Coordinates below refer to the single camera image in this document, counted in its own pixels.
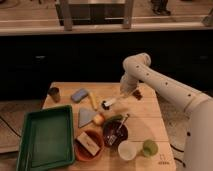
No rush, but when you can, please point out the white dish brush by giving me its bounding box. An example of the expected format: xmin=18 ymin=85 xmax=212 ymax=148
xmin=101 ymin=97 xmax=120 ymax=110

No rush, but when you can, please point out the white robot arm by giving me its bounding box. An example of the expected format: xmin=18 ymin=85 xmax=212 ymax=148
xmin=120 ymin=53 xmax=213 ymax=171

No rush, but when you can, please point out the green plastic tray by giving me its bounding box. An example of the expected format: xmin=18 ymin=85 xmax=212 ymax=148
xmin=16 ymin=106 xmax=75 ymax=171

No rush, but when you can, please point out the dark red small object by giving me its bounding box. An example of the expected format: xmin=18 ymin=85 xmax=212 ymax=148
xmin=133 ymin=90 xmax=142 ymax=100

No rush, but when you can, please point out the green cucumber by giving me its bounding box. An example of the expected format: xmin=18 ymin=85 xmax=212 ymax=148
xmin=105 ymin=115 xmax=123 ymax=122

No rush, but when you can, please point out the yellow banana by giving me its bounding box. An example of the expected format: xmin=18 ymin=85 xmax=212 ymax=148
xmin=89 ymin=92 xmax=98 ymax=110

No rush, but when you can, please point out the small apple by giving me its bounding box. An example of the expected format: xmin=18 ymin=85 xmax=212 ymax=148
xmin=93 ymin=114 xmax=105 ymax=126

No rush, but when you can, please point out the dark brown bowl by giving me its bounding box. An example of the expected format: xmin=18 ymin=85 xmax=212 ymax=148
xmin=103 ymin=121 xmax=128 ymax=147

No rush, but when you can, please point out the grey triangular block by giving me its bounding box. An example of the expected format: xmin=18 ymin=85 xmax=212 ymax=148
xmin=78 ymin=108 xmax=97 ymax=128

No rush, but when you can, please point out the metal spoon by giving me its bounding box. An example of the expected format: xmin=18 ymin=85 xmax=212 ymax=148
xmin=108 ymin=114 xmax=130 ymax=146

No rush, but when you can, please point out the white plastic cup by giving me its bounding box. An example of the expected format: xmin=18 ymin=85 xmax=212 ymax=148
xmin=118 ymin=140 xmax=137 ymax=161

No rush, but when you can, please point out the green plastic cup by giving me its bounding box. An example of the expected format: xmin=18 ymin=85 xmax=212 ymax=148
xmin=142 ymin=140 xmax=158 ymax=157

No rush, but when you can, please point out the wooden block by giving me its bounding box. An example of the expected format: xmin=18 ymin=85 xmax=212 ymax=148
xmin=77 ymin=132 xmax=100 ymax=156

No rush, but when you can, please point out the dark brown cup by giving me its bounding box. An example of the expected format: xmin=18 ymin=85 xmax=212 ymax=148
xmin=48 ymin=87 xmax=60 ymax=103

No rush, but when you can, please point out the orange terracotta bowl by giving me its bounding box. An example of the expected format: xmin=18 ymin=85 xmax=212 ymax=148
xmin=74 ymin=130 xmax=104 ymax=162

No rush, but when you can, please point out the black cable at right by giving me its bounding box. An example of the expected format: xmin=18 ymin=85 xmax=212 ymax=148
xmin=170 ymin=143 xmax=186 ymax=168

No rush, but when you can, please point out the metal table frame background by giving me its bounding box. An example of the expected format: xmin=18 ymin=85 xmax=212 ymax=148
xmin=55 ymin=0 xmax=134 ymax=31

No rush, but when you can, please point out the black floor cable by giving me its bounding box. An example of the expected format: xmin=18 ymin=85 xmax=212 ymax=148
xmin=0 ymin=114 xmax=23 ymax=138

